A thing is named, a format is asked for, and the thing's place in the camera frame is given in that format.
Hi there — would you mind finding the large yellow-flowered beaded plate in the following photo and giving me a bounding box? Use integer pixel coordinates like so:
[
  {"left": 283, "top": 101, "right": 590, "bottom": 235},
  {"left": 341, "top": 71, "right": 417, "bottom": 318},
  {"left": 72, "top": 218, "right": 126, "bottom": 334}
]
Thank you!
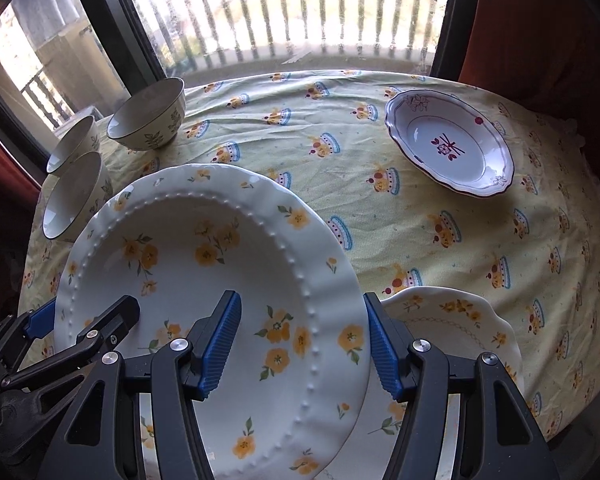
[{"left": 54, "top": 164, "right": 373, "bottom": 479}]

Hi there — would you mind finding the pale balcony railing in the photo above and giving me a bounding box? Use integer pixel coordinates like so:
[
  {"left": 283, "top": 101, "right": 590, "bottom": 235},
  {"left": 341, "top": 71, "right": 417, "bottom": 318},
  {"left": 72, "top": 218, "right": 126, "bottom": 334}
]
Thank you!
[{"left": 130, "top": 0, "right": 452, "bottom": 69}]

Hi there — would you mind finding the purple-rimmed white dish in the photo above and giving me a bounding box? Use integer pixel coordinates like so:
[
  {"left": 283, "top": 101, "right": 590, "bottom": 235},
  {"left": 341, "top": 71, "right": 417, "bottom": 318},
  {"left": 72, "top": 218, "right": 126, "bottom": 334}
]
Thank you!
[{"left": 384, "top": 89, "right": 516, "bottom": 199}]

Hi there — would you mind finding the scalloped yellow-flowered plate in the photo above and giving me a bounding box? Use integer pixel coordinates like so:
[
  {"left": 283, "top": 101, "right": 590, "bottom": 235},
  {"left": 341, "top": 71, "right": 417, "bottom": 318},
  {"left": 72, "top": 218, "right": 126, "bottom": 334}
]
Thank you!
[{"left": 320, "top": 286, "right": 526, "bottom": 480}]

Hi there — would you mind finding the yellow printed tablecloth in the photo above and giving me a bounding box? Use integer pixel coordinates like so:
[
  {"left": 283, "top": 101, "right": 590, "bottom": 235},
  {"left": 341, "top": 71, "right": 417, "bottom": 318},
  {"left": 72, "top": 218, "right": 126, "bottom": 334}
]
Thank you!
[{"left": 17, "top": 67, "right": 600, "bottom": 461}]

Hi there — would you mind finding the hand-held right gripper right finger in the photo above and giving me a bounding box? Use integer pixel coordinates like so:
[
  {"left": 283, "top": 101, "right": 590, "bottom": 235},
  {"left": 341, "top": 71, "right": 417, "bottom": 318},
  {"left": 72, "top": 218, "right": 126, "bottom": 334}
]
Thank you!
[{"left": 362, "top": 291, "right": 561, "bottom": 480}]

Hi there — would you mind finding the red curtain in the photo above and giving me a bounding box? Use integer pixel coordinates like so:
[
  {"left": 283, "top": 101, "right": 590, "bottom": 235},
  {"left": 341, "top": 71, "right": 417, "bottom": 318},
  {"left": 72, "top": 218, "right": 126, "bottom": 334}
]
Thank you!
[
  {"left": 457, "top": 0, "right": 600, "bottom": 187},
  {"left": 0, "top": 119, "right": 42, "bottom": 212}
]

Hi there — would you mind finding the leaf-patterned ceramic bowl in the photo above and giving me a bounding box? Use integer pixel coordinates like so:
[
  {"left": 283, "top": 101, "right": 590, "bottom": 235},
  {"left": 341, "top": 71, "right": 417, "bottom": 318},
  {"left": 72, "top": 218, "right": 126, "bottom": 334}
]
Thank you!
[
  {"left": 41, "top": 151, "right": 112, "bottom": 242},
  {"left": 106, "top": 77, "right": 187, "bottom": 151},
  {"left": 46, "top": 115, "right": 102, "bottom": 177}
]

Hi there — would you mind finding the dark balcony railing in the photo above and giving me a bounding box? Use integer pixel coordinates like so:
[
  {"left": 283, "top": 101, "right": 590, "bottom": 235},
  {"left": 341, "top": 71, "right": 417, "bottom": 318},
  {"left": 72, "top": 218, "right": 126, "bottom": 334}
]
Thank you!
[{"left": 20, "top": 67, "right": 77, "bottom": 129}]

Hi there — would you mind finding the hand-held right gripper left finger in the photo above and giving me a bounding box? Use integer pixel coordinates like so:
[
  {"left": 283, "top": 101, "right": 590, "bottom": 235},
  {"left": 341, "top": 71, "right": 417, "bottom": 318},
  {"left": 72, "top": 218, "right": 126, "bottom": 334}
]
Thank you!
[{"left": 50, "top": 289, "right": 243, "bottom": 480}]

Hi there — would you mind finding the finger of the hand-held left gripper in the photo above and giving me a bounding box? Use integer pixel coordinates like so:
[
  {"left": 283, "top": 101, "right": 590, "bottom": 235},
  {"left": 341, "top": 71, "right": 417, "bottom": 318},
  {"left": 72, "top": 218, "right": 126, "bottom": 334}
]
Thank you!
[
  {"left": 0, "top": 297, "right": 61, "bottom": 363},
  {"left": 0, "top": 295, "right": 142, "bottom": 392}
]

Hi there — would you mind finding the dark window frame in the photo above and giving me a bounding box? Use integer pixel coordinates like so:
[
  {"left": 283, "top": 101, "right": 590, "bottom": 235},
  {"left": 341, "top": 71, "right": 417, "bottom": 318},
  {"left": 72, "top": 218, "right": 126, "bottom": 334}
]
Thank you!
[{"left": 0, "top": 0, "right": 481, "bottom": 201}]

